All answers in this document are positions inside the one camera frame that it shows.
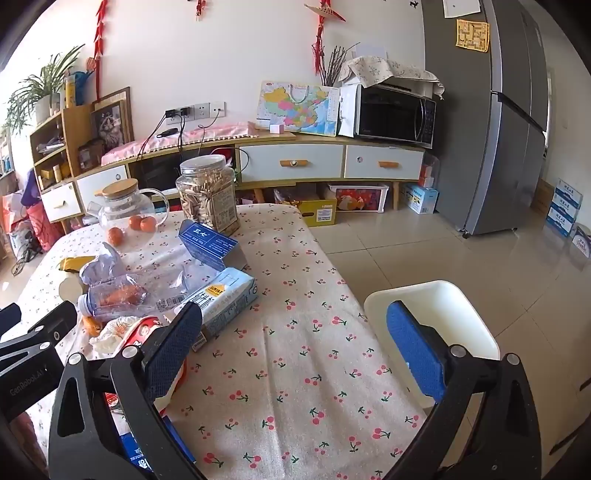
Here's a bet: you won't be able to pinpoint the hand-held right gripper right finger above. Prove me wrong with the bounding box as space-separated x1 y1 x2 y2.
383 300 543 480

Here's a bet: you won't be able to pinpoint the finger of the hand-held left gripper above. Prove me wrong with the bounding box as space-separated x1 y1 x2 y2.
0 301 78 358
0 304 22 334

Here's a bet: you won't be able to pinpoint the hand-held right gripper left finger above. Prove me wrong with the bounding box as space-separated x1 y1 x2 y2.
48 301 206 480

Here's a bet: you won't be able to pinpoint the red white snack packet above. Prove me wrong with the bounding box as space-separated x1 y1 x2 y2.
122 316 188 409

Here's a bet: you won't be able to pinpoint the white plastic bin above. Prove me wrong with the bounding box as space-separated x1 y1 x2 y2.
364 280 502 409

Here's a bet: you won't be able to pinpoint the light blue milk carton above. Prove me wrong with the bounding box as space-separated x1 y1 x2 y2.
173 268 258 340

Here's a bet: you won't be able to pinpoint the white round lid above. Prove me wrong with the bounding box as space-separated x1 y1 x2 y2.
58 272 84 305

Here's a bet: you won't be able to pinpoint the crumpled white tissue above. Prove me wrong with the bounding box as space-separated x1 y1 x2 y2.
89 318 132 361

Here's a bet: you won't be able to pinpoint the clear plastic wrapper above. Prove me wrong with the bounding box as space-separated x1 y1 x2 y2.
134 261 220 315

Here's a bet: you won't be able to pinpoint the yellow wrapper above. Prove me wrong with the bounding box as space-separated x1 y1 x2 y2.
58 256 98 273

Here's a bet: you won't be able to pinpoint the crumpled plastic bag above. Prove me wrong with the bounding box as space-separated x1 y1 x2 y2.
76 272 185 321

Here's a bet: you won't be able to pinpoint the lavender plastic bag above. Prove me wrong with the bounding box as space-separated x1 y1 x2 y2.
79 243 125 282

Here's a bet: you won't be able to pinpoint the red bag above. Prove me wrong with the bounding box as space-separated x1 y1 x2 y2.
25 203 63 252

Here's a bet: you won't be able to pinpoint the open dark blue box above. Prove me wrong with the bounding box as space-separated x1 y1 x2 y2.
178 219 250 273

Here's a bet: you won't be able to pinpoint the small white drawer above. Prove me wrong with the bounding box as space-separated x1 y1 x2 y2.
76 165 131 204
41 181 83 223

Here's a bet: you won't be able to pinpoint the cherry print tablecloth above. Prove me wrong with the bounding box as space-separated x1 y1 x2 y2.
18 203 444 480

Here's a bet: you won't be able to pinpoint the blue printed box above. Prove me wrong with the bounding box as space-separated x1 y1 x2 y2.
106 392 195 480

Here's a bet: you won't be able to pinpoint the glass teapot with bamboo lid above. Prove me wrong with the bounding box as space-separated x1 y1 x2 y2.
85 178 169 247

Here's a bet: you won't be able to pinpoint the blue white carton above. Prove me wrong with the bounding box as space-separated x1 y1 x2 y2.
402 184 440 215

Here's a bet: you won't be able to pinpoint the clear jar of snacks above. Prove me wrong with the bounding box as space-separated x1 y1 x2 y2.
175 154 241 234

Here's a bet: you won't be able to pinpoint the white storage box red picture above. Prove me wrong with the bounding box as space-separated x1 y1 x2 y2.
329 184 389 213

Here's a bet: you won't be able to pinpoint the yellow cardboard box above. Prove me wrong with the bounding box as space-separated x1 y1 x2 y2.
295 198 338 227

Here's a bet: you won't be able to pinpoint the white drawer with round hole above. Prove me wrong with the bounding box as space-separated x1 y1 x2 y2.
344 145 424 181

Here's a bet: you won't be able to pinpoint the blue white stacked box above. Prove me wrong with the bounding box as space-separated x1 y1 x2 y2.
546 208 575 237
556 179 583 204
551 194 580 220

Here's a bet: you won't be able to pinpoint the pink cloth runner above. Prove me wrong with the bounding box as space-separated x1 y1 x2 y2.
100 121 296 166

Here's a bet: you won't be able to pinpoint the wide white drawer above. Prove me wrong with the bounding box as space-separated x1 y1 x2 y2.
239 144 345 183

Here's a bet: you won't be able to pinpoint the wooden shelf unit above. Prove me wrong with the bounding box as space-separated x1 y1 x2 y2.
28 102 100 192

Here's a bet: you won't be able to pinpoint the small white printed box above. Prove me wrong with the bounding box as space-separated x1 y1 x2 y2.
573 225 591 257

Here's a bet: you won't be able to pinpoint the framed picture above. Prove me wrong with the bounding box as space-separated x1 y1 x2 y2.
90 86 134 153

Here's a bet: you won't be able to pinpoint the grey refrigerator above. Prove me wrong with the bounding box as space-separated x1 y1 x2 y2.
422 0 552 236

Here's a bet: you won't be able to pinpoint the long wooden cabinet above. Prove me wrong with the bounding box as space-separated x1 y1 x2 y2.
39 131 426 232

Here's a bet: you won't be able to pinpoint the black microwave oven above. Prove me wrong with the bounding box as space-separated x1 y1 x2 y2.
353 83 437 149

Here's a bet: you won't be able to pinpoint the potted green plant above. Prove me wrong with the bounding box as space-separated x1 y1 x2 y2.
2 44 86 134

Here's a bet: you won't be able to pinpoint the colourful map paper bag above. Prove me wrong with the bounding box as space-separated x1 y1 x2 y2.
256 80 342 137

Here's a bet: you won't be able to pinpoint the floral cloth cover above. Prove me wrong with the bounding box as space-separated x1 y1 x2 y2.
339 55 446 100

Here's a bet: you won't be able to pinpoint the dried branches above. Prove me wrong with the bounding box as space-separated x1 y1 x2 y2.
318 44 361 88

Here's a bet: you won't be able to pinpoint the yellow paper note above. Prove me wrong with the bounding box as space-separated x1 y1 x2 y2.
456 18 490 52

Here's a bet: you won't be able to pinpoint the white paper note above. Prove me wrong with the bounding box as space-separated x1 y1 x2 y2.
442 0 483 19

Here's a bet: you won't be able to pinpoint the red hanging fan decoration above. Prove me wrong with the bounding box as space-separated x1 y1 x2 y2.
304 0 347 77

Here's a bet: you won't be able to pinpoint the black power cable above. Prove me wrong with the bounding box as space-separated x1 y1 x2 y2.
136 108 188 160

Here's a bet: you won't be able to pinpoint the wall power outlets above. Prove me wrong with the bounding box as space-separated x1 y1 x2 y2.
165 102 227 124

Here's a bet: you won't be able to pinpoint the red chili string decoration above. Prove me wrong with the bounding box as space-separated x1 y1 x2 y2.
91 0 110 100

